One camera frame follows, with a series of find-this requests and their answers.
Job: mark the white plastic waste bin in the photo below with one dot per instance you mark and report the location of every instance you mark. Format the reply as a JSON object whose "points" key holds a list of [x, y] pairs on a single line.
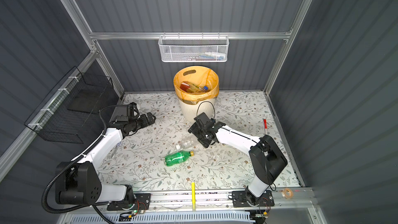
{"points": [[192, 106]]}

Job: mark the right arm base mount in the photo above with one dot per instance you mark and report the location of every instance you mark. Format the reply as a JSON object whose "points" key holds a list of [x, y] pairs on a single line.
{"points": [[247, 199]]}

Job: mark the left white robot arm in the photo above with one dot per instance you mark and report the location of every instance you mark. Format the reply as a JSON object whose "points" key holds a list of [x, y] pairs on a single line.
{"points": [[76, 184]]}

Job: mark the white bottle in basket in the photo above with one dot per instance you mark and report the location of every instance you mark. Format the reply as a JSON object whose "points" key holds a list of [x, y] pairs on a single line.
{"points": [[216, 55]]}

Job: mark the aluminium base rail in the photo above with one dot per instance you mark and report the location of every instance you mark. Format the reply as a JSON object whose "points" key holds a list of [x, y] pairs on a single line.
{"points": [[225, 199]]}

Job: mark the clear long bottle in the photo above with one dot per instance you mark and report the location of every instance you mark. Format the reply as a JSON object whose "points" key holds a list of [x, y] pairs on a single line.
{"points": [[189, 143]]}

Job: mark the yellow marker on rail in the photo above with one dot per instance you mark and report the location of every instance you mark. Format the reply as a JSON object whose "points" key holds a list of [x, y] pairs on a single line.
{"points": [[193, 196]]}

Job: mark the green soda bottle yellow cap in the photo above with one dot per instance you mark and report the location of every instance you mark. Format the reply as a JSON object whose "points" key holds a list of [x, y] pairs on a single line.
{"points": [[178, 157]]}

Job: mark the tape roll on rail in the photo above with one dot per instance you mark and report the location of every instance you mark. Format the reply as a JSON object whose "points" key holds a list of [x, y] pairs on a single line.
{"points": [[287, 193]]}

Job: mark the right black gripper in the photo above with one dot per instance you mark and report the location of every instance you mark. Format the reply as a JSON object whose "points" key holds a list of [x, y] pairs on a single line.
{"points": [[204, 142]]}

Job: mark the black wire mesh basket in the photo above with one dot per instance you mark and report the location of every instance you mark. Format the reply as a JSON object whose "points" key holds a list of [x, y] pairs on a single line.
{"points": [[71, 115]]}

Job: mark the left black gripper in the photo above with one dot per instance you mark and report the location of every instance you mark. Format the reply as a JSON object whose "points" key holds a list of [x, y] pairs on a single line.
{"points": [[145, 123]]}

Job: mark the red marker pen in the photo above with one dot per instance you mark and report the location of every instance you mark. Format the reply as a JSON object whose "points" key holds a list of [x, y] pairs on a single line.
{"points": [[265, 126]]}

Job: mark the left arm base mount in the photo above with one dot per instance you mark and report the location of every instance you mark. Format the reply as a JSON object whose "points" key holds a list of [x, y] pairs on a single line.
{"points": [[139, 202]]}

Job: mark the white ribbed cable tray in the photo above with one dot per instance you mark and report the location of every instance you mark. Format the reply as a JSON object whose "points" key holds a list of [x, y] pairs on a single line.
{"points": [[180, 217]]}

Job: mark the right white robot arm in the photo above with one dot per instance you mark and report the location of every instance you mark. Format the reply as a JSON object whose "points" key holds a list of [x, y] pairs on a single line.
{"points": [[268, 161]]}

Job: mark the white wire mesh basket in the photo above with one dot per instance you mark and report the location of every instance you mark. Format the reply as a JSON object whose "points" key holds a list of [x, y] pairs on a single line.
{"points": [[179, 50]]}

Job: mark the orange bin liner bag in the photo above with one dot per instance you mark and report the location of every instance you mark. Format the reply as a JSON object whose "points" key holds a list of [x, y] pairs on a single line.
{"points": [[200, 76]]}

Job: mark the yellow tea bottle red label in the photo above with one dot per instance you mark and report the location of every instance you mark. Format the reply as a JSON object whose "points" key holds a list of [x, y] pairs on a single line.
{"points": [[190, 88]]}

